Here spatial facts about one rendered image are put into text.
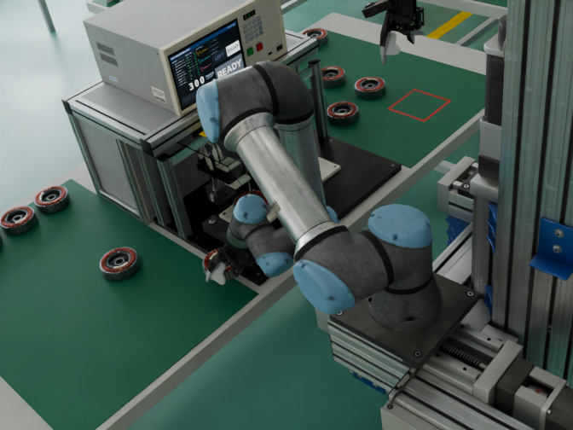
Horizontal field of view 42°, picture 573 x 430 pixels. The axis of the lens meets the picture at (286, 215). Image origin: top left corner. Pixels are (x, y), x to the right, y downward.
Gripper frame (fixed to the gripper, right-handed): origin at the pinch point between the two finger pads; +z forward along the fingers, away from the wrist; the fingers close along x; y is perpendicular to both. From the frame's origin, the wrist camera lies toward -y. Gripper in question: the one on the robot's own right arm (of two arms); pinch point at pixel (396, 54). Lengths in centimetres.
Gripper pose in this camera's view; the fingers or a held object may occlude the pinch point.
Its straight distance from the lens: 218.1
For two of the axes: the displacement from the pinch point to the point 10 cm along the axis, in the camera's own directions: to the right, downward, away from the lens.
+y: 7.4, 3.4, -5.8
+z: 1.4, 7.7, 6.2
